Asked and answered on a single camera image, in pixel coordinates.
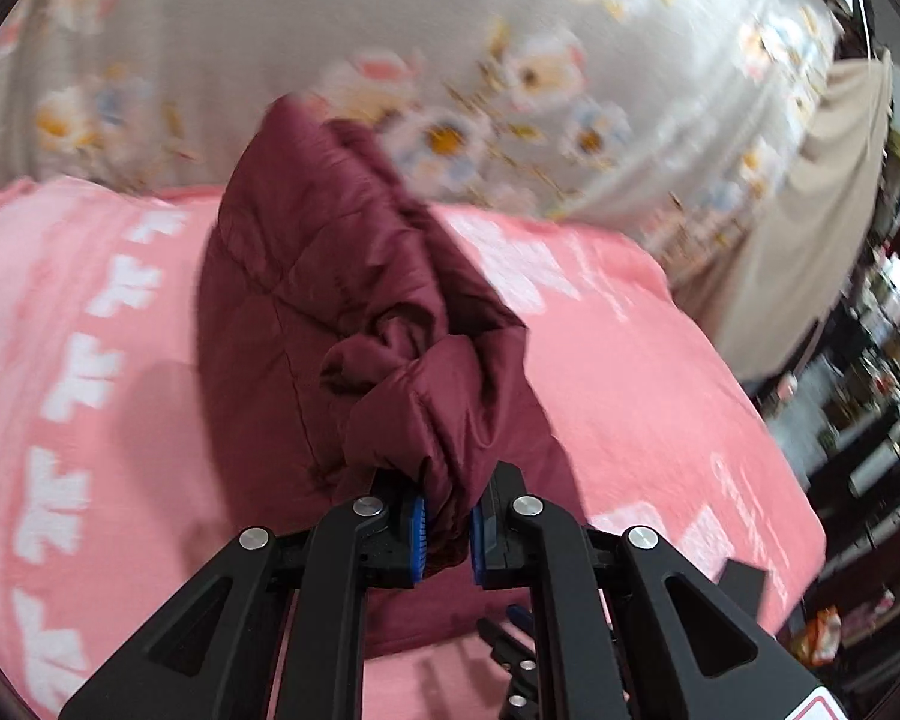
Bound cluttered dark shelf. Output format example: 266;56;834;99
761;137;900;718

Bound maroon quilted puffer jacket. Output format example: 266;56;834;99
196;98;580;656

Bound pink fleece blanket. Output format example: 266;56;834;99
0;177;824;718

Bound beige bed sheet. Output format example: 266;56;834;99
674;52;893;382

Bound grey floral duvet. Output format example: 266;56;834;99
0;0;841;283

